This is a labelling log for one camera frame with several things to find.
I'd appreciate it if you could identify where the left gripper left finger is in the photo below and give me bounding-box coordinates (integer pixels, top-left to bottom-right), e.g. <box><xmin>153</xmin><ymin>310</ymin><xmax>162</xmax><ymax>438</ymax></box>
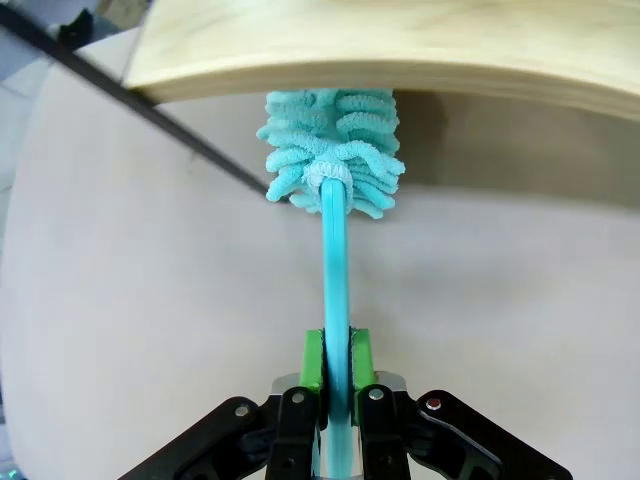
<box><xmin>117</xmin><ymin>327</ymin><xmax>330</xmax><ymax>480</ymax></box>

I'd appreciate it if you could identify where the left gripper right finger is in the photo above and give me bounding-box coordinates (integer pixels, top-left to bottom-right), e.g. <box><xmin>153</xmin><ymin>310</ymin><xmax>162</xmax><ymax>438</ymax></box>
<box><xmin>349</xmin><ymin>327</ymin><xmax>575</xmax><ymax>480</ymax></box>

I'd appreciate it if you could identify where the teal chenille duster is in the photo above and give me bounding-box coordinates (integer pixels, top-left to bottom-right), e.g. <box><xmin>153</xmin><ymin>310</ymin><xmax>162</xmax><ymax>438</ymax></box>
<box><xmin>256</xmin><ymin>85</ymin><xmax>406</xmax><ymax>480</ymax></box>

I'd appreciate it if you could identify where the two-tier wood and metal shelf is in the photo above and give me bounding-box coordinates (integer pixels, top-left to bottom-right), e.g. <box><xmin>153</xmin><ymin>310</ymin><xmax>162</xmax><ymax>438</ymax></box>
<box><xmin>0</xmin><ymin>0</ymin><xmax>640</xmax><ymax>204</ymax></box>

